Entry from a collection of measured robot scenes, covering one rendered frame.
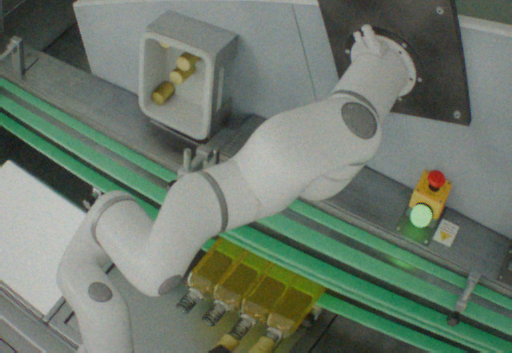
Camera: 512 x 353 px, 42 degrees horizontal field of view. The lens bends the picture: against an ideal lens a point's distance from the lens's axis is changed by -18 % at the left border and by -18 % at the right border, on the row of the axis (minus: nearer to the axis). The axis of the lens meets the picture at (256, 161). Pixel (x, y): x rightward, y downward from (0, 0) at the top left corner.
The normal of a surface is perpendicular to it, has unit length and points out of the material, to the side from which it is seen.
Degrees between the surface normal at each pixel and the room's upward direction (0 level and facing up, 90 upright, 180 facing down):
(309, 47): 0
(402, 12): 2
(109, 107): 90
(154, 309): 90
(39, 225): 90
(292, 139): 85
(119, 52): 0
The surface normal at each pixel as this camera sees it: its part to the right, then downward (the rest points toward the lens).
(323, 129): 0.39, -0.44
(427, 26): -0.48, 0.62
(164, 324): 0.08, -0.68
